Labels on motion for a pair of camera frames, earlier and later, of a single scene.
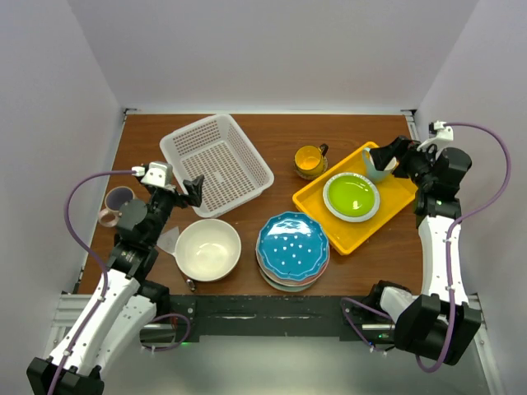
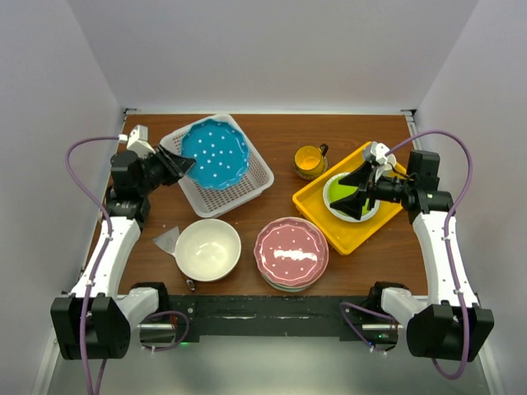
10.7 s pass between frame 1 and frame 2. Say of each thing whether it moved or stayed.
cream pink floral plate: moved
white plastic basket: stayed
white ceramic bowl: stayed
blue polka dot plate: moved
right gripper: moved
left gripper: moved
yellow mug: stayed
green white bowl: stayed
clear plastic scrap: stayed
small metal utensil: stayed
